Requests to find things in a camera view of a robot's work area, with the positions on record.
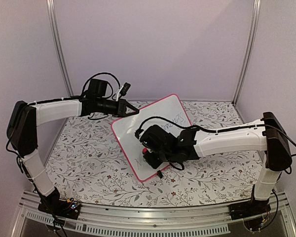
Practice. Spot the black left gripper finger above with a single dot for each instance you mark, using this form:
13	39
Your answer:
125	114
126	105

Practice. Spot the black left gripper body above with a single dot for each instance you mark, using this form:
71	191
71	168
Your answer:
110	110

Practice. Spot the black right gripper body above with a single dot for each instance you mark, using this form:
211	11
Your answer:
166	156

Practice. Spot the red black whiteboard eraser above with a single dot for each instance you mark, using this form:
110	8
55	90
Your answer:
145	151

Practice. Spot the pink framed whiteboard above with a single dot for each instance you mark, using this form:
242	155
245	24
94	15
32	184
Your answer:
170	108

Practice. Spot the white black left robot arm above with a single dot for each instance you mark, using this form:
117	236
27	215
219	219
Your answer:
28	117

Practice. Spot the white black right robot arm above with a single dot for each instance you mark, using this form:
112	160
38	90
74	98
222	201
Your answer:
265	134

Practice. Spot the black whiteboard foot clip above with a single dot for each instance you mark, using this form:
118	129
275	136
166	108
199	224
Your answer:
159	174

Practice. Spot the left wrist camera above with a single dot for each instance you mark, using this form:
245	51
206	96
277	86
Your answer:
122	91

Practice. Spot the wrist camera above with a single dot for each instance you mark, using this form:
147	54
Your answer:
122	91
138	132

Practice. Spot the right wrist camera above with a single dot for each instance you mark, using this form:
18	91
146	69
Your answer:
138	132

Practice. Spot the aluminium front rail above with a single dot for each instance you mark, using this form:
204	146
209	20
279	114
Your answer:
192	221

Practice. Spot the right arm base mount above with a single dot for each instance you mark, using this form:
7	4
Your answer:
248	208

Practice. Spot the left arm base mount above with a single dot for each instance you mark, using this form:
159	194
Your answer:
63	208

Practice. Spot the left aluminium corner post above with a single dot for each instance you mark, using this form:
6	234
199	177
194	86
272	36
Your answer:
58	46

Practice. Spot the aluminium corner post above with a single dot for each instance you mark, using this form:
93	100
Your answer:
58	46
248	52

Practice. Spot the right aluminium corner post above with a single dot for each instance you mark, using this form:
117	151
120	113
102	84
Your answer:
248	52

